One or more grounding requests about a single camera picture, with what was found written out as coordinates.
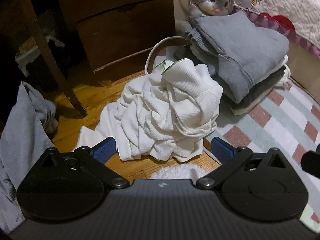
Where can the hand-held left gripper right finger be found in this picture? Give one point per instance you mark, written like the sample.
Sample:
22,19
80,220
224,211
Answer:
221,147

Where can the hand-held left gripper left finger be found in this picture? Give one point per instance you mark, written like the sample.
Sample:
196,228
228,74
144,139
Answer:
103,148

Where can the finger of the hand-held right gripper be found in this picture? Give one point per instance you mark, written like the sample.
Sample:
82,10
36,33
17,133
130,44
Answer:
311,161

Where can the white waffle garment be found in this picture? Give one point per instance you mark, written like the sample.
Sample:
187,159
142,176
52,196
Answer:
162,110

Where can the checked rug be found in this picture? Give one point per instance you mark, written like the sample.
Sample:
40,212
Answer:
275,130

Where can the white fluffy mat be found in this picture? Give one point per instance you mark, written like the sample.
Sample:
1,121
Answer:
177,172

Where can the dark grey folded garment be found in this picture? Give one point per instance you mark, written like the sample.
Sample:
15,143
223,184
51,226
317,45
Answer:
262,90

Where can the light grey cloth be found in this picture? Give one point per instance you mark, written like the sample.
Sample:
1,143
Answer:
20,130

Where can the white knit folded garment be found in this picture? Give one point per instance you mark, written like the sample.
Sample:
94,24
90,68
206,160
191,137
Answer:
285,76

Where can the dark wooden furniture leg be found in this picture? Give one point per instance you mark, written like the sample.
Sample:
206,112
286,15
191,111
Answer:
50,55

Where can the dark wooden drawer cabinet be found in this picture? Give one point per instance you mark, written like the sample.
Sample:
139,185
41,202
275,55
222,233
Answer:
120,30

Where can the white furniture panel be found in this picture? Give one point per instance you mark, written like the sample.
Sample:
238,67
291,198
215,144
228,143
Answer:
181,5

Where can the white quilted bed cover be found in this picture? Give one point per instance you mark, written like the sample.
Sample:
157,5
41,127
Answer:
287,5

